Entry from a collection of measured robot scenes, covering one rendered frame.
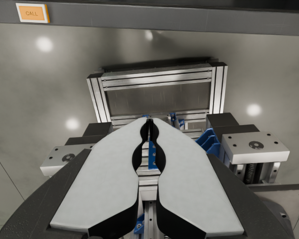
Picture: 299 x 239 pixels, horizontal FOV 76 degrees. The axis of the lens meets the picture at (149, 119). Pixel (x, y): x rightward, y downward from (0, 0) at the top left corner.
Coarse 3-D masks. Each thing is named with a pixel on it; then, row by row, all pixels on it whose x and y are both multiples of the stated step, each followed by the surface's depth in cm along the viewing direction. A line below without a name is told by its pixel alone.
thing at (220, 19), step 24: (0, 0) 35; (24, 0) 35; (48, 0) 35; (72, 0) 35; (48, 24) 37; (72, 24) 37; (96, 24) 37; (120, 24) 37; (144, 24) 37; (168, 24) 37; (192, 24) 37; (216, 24) 37; (240, 24) 37; (264, 24) 36; (288, 24) 36
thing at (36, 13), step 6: (24, 6) 34; (30, 6) 34; (24, 12) 35; (30, 12) 35; (36, 12) 35; (42, 12) 35; (24, 18) 35; (30, 18) 35; (36, 18) 35; (42, 18) 35; (48, 18) 36
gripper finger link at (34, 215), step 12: (84, 156) 9; (72, 168) 8; (48, 180) 8; (60, 180) 8; (72, 180) 8; (36, 192) 7; (48, 192) 7; (60, 192) 7; (24, 204) 7; (36, 204) 7; (48, 204) 7; (60, 204) 7; (12, 216) 6; (24, 216) 6; (36, 216) 6; (48, 216) 6; (12, 228) 6; (24, 228) 6; (36, 228) 6; (48, 228) 6
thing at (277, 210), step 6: (270, 204) 48; (276, 204) 49; (270, 210) 47; (276, 210) 47; (282, 210) 48; (276, 216) 46; (282, 216) 48; (288, 216) 48; (282, 222) 45; (288, 222) 47; (288, 228) 46
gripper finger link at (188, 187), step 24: (168, 144) 10; (192, 144) 10; (168, 168) 8; (192, 168) 8; (168, 192) 7; (192, 192) 7; (216, 192) 7; (168, 216) 7; (192, 216) 7; (216, 216) 7
